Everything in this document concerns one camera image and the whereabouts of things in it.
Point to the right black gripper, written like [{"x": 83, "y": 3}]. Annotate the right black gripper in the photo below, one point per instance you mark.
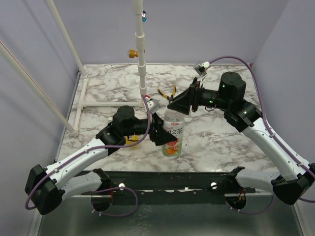
[{"x": 194, "y": 95}]

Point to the yellow cap on pipe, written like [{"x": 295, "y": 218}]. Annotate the yellow cap on pipe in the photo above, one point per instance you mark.
[{"x": 132, "y": 54}]

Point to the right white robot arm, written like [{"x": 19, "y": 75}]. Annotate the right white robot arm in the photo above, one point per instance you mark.
[{"x": 295, "y": 174}]

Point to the left diagonal white pipe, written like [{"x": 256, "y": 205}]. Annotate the left diagonal white pipe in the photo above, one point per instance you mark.
[{"x": 18, "y": 68}]

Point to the blue cap on pipe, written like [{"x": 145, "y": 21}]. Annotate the blue cap on pipe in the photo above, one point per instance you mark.
[{"x": 144, "y": 16}]

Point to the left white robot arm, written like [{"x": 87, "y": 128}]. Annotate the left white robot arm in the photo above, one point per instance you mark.
[{"x": 47, "y": 187}]

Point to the yellow drink bottle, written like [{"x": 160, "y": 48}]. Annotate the yellow drink bottle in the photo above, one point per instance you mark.
[{"x": 132, "y": 141}]

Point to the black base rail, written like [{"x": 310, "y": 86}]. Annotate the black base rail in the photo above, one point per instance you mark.
[{"x": 170, "y": 188}]

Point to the white pvc pipe frame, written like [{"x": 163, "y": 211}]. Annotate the white pvc pipe frame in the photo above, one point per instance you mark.
[{"x": 137, "y": 6}]

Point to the green label bottle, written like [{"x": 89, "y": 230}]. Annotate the green label bottle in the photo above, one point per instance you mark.
[{"x": 174, "y": 124}]

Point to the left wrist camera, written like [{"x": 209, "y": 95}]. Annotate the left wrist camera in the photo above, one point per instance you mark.
[{"x": 153, "y": 104}]

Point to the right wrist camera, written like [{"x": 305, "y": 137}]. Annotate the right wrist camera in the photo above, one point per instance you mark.
[{"x": 201, "y": 68}]

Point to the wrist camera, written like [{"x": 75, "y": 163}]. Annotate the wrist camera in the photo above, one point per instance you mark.
[
  {"x": 153, "y": 104},
  {"x": 201, "y": 68}
]

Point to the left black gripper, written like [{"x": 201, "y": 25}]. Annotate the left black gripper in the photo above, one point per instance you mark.
[{"x": 158, "y": 133}]

